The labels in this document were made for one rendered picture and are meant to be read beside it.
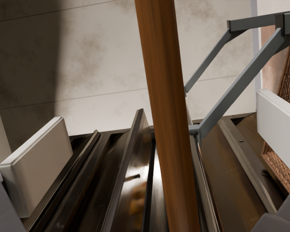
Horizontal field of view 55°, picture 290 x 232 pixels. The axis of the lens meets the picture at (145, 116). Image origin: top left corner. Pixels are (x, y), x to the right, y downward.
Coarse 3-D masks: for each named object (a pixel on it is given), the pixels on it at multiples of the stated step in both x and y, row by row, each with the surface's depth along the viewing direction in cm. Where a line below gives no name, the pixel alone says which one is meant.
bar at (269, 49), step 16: (256, 16) 100; (272, 16) 99; (288, 16) 55; (240, 32) 103; (288, 32) 56; (272, 48) 58; (208, 64) 107; (256, 64) 59; (192, 80) 109; (240, 80) 60; (224, 96) 62; (224, 112) 63; (192, 128) 64; (208, 128) 64; (192, 144) 58; (192, 160) 51; (208, 176) 46; (208, 192) 41; (208, 208) 37; (208, 224) 34
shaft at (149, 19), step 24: (144, 0) 20; (168, 0) 20; (144, 24) 21; (168, 24) 21; (144, 48) 22; (168, 48) 21; (168, 72) 21; (168, 96) 22; (168, 120) 23; (168, 144) 23; (168, 168) 24; (192, 168) 25; (168, 192) 25; (192, 192) 25; (168, 216) 26; (192, 216) 26
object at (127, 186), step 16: (144, 112) 178; (144, 128) 161; (128, 160) 108; (144, 160) 136; (128, 176) 101; (144, 176) 126; (128, 192) 95; (144, 192) 118; (112, 208) 80; (128, 208) 90; (112, 224) 73; (128, 224) 86
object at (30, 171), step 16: (48, 128) 17; (64, 128) 19; (32, 144) 15; (48, 144) 16; (64, 144) 19; (16, 160) 13; (32, 160) 14; (48, 160) 16; (64, 160) 18; (16, 176) 13; (32, 176) 14; (48, 176) 16; (16, 192) 13; (32, 192) 14; (16, 208) 13; (32, 208) 14
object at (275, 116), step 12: (264, 96) 17; (276, 96) 16; (264, 108) 17; (276, 108) 15; (288, 108) 14; (264, 120) 17; (276, 120) 15; (288, 120) 13; (264, 132) 17; (276, 132) 15; (288, 132) 13; (276, 144) 15; (288, 144) 14; (288, 156) 14
